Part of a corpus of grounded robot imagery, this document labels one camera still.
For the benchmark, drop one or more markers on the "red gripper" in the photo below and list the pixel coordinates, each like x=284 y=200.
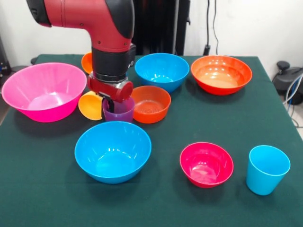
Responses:
x=111 y=91

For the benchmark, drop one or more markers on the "purple cup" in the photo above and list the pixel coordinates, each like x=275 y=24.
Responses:
x=124 y=113

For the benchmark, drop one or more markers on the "yellow cup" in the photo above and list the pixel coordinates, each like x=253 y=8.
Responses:
x=90 y=106

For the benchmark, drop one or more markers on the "small orange bowl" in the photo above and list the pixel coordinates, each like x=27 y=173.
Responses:
x=151 y=106

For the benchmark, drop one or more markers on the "blue bowl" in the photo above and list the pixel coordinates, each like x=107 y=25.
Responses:
x=113 y=156
x=163 y=71

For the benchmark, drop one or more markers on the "orange cup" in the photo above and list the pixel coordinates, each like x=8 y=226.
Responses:
x=87 y=62

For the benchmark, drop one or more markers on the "large pink bowl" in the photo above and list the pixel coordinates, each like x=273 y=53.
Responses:
x=42 y=94

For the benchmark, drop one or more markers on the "small crimson bowl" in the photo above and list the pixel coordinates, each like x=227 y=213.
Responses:
x=206 y=165

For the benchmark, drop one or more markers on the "large orange bowl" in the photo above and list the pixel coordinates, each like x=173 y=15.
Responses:
x=221 y=75

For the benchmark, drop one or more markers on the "light blue cup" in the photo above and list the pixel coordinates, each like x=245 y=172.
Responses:
x=267 y=170

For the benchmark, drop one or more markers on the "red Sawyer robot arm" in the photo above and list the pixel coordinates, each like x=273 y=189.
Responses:
x=104 y=30

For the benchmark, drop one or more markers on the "dark green table cloth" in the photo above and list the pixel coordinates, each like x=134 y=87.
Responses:
x=59 y=201

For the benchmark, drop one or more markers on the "black equipment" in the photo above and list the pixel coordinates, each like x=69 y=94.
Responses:
x=3 y=59

